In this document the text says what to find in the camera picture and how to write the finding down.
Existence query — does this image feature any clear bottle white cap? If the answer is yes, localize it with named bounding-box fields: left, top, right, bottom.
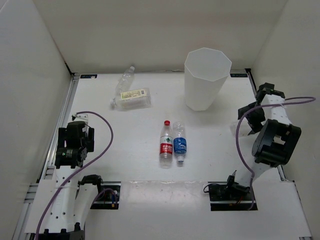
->
left=229, top=120, right=251, bottom=138

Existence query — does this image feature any blue label plastic bottle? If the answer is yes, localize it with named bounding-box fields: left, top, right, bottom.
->
left=173, top=121, right=187, bottom=165

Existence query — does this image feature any red label plastic bottle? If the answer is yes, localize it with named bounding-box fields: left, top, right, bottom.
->
left=159, top=120, right=173, bottom=168

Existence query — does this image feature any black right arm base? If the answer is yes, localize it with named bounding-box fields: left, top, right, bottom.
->
left=203, top=182, right=258, bottom=212

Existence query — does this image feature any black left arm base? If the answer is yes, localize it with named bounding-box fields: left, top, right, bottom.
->
left=90, top=181, right=122, bottom=210

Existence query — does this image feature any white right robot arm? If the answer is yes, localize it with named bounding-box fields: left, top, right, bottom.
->
left=223, top=83, right=302, bottom=200

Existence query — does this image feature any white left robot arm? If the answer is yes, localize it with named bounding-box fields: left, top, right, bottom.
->
left=35, top=120, right=105, bottom=240

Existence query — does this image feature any white polygonal plastic bin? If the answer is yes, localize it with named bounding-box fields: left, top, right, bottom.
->
left=184, top=47, right=232, bottom=111

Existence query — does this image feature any clear bottle yellow label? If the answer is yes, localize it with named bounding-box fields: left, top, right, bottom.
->
left=110, top=88, right=152, bottom=111

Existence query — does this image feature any clear ribbed plastic bottle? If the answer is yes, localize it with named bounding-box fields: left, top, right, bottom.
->
left=115, top=66, right=135, bottom=96

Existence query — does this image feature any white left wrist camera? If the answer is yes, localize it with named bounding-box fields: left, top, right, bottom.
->
left=71, top=113, right=89, bottom=125

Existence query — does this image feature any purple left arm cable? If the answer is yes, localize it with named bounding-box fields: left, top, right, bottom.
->
left=34, top=110, right=114, bottom=240

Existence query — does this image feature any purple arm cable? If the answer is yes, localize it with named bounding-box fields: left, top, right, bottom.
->
left=34, top=110, right=114, bottom=240
left=235, top=96, right=317, bottom=211

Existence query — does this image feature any aluminium left frame rail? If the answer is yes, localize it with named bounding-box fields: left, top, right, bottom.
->
left=11, top=72, right=81, bottom=240

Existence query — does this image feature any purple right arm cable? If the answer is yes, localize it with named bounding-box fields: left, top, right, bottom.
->
left=235, top=96, right=317, bottom=211

